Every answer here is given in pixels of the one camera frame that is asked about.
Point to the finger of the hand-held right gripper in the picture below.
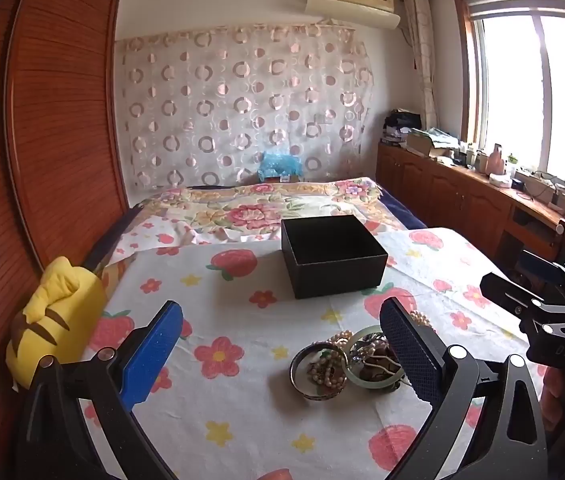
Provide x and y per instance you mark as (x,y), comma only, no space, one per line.
(504,292)
(537,265)

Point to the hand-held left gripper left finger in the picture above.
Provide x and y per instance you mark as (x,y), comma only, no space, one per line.
(152,355)

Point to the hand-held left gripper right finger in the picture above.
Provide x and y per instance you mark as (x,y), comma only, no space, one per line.
(412,360)

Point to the green jade bangle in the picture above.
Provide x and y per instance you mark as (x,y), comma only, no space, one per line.
(362,383)

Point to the dark metal bangle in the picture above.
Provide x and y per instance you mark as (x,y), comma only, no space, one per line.
(294,372)

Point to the black cardboard box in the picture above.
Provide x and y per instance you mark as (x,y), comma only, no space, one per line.
(332,260)

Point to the wooden chair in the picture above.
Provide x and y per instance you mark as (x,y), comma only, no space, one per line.
(559,242)

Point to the strawberry flower bed sheet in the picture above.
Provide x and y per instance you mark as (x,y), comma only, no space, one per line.
(242,310)

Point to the yellow plush toy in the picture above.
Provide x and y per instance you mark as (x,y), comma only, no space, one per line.
(57,300)

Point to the wooden cabinet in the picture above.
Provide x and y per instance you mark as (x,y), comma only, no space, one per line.
(452,195)

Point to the pink bottle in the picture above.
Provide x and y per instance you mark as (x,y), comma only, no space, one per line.
(496,160)

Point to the stack of books and papers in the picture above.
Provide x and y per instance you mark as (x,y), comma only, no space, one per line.
(427,142)

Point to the wooden framed window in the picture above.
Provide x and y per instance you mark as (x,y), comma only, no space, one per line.
(522,90)

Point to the floral blanket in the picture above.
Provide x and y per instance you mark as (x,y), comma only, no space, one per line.
(252,210)

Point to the pile of dark clothes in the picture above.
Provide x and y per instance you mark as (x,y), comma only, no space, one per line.
(402,122)

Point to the blue plastic bag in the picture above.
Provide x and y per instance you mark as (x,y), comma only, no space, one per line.
(280,165)

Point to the patterned window curtain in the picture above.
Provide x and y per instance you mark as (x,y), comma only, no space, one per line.
(422,60)

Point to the wooden wardrobe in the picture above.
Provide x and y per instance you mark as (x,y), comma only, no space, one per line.
(62,135)

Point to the white air deflector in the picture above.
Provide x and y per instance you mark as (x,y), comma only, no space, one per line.
(352,12)

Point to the circle patterned wall cloth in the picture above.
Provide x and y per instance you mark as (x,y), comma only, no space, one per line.
(242,110)

